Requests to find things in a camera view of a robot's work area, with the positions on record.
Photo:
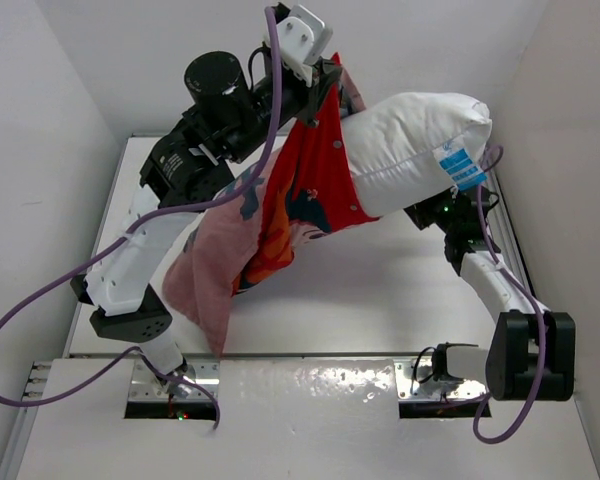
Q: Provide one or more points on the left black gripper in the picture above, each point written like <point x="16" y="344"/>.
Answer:
<point x="308" y="98"/>

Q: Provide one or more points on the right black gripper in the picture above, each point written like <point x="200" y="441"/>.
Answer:
<point x="431" y="215"/>

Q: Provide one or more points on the white pillow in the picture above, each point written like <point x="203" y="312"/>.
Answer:
<point x="413" y="146"/>

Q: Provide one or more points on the red patterned pillowcase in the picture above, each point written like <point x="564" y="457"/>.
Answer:
<point x="304" y="193"/>

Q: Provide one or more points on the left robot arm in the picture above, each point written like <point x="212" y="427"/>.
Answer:
<point x="216" y="153"/>

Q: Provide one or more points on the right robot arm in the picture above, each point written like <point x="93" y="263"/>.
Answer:
<point x="510" y="364"/>

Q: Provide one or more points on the aluminium frame rail right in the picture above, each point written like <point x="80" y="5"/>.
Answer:
<point x="503" y="233"/>

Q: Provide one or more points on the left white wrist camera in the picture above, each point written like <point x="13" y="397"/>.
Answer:
<point x="297" y="37"/>

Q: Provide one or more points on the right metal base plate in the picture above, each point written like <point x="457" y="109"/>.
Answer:
<point x="445" y="391"/>

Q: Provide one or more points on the metal base plate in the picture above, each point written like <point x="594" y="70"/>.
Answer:
<point x="445" y="391"/>
<point x="201" y="381"/>

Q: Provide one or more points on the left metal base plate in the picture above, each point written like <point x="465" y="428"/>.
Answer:
<point x="201" y="381"/>

